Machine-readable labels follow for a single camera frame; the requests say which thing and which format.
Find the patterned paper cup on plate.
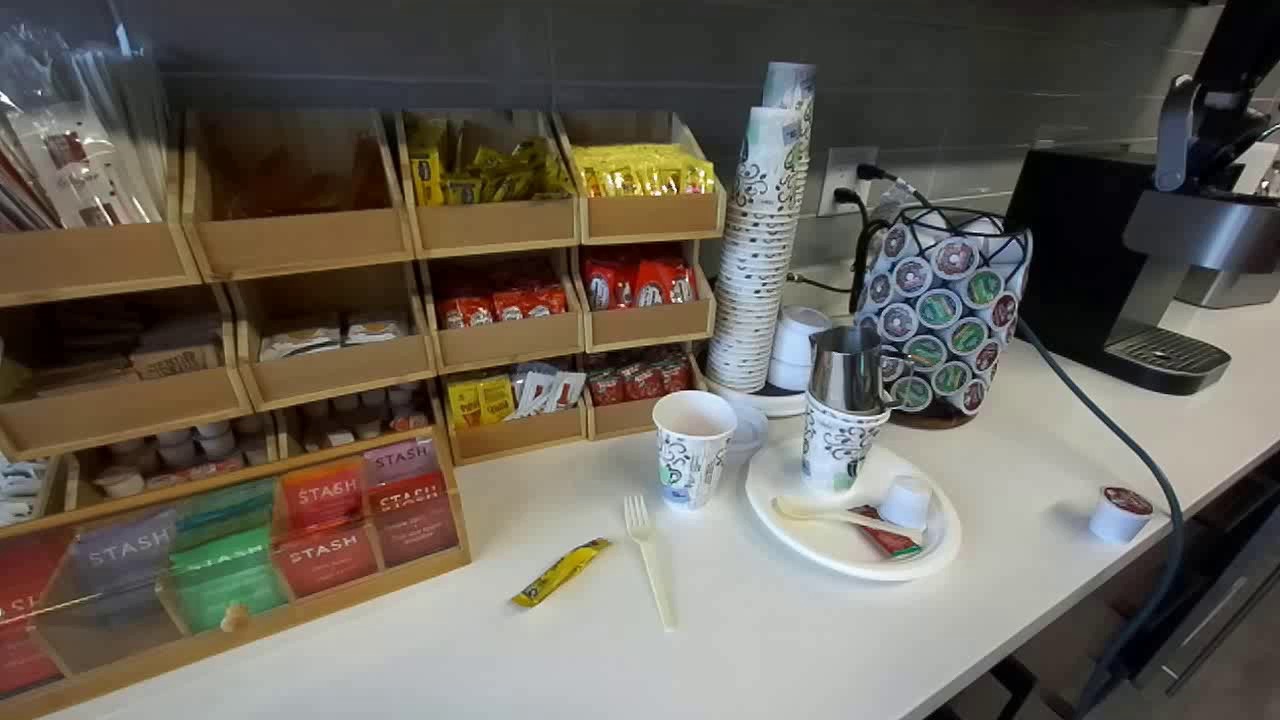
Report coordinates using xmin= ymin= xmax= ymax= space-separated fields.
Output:
xmin=799 ymin=398 xmax=889 ymax=498

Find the patterned paper cup front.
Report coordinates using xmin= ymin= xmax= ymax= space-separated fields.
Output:
xmin=652 ymin=393 xmax=735 ymax=514

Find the metal milk pitcher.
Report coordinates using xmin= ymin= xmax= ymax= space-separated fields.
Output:
xmin=808 ymin=323 xmax=882 ymax=411

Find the red lid coffee pod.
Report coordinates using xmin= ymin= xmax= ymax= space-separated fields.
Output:
xmin=1088 ymin=483 xmax=1153 ymax=545

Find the red packets middle bin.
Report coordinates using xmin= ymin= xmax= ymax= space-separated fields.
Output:
xmin=582 ymin=255 xmax=694 ymax=308

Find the tall stack of paper cups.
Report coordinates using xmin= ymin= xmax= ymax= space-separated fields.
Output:
xmin=706 ymin=62 xmax=816 ymax=393

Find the red sauce packet on plate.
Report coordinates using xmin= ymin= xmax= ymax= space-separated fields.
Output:
xmin=854 ymin=504 xmax=920 ymax=560

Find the black coffee machine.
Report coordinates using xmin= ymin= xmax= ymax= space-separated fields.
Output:
xmin=1009 ymin=77 xmax=1280 ymax=398

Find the white plastic spoon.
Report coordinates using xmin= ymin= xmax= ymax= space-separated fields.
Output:
xmin=771 ymin=502 xmax=922 ymax=545

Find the white creamer cup on plate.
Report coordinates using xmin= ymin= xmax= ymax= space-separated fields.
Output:
xmin=878 ymin=475 xmax=931 ymax=533

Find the coffee pod carousel holder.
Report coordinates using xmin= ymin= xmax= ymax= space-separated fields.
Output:
xmin=860 ymin=208 xmax=1034 ymax=426

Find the black power cable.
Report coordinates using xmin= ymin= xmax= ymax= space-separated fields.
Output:
xmin=1016 ymin=316 xmax=1192 ymax=712

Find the stack of white lids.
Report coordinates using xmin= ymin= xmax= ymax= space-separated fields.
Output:
xmin=768 ymin=308 xmax=831 ymax=393

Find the yellow packets top bin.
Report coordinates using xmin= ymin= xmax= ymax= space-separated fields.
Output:
xmin=572 ymin=143 xmax=717 ymax=198

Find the white plastic fork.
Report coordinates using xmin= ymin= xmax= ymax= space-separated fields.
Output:
xmin=622 ymin=498 xmax=675 ymax=634

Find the yellow sweetener packet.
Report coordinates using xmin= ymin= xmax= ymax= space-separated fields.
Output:
xmin=512 ymin=537 xmax=610 ymax=609

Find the wooden tea bag box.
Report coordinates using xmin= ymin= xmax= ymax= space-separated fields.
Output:
xmin=0 ymin=427 xmax=469 ymax=720

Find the wooden condiment shelf organizer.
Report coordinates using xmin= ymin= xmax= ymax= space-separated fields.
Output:
xmin=0 ymin=105 xmax=730 ymax=537

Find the white round plate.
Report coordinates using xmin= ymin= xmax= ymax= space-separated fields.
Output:
xmin=745 ymin=439 xmax=963 ymax=586

